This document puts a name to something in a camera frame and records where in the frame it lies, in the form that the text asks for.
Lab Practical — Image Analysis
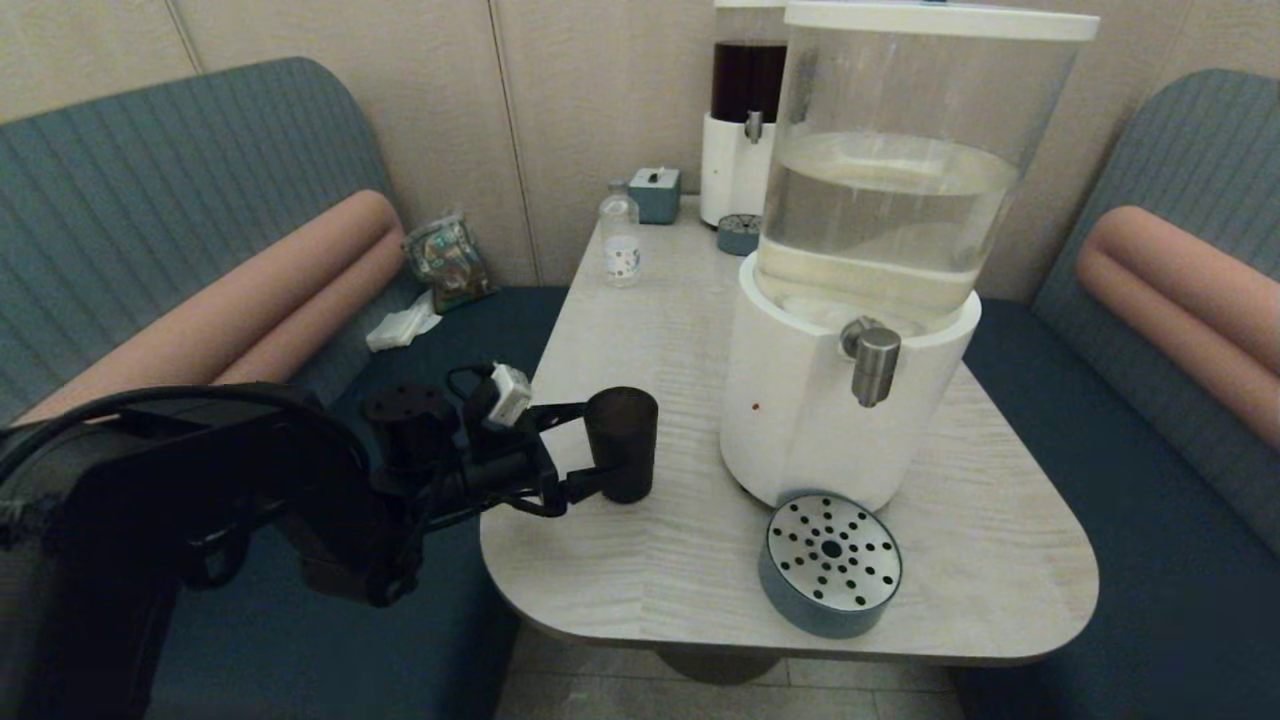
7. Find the black plastic cup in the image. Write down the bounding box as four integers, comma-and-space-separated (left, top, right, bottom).
584, 387, 659, 504

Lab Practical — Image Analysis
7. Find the silver water dispenser tap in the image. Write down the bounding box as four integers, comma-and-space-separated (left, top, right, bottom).
840, 317, 902, 408

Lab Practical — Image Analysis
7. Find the crumpled white tissue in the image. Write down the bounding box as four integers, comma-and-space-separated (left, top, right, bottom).
366, 290, 443, 352

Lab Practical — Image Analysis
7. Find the clear plastic bottle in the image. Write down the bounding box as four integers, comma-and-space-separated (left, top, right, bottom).
599, 181, 642, 288

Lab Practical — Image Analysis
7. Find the clear snack bag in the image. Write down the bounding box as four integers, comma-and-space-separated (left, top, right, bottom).
402, 212, 498, 315

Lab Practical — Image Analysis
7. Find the clear water dispenser white base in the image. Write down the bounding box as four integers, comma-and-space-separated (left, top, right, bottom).
719, 0, 1101, 513

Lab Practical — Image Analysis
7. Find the blue grey tissue box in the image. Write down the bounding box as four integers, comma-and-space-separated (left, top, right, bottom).
629, 167, 683, 225

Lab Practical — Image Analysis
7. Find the small blue round drip tray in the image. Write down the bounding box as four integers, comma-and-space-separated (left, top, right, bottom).
717, 213, 763, 257

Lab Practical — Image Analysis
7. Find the round metal drip tray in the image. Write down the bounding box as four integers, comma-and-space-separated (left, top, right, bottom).
757, 491, 904, 639

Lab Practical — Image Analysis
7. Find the dark drink dispenser white base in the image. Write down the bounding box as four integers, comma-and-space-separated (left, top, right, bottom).
699, 0, 791, 230

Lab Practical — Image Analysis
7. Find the pink bolster cushion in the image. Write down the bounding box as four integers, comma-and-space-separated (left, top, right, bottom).
10, 190, 406, 426
1077, 206, 1280, 451

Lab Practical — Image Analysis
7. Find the teal booth sofa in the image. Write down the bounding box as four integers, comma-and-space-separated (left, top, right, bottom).
0, 57, 571, 720
945, 68, 1280, 720

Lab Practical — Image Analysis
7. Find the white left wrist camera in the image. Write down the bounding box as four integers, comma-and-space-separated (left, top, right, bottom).
483, 365, 534, 429

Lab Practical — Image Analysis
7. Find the black left camera cable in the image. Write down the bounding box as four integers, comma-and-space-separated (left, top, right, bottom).
445, 364, 498, 406

